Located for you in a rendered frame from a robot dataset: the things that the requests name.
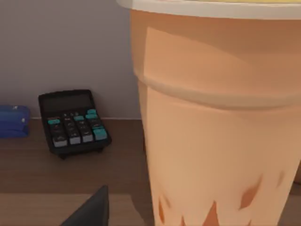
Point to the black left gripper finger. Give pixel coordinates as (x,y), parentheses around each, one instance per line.
(96,209)

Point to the orange cup with white lid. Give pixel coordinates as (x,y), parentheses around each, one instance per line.
(216,131)

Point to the black calculator with teal keys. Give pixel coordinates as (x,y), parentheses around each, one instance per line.
(73,122)

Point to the blue stapler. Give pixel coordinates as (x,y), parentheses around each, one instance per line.
(14,121)

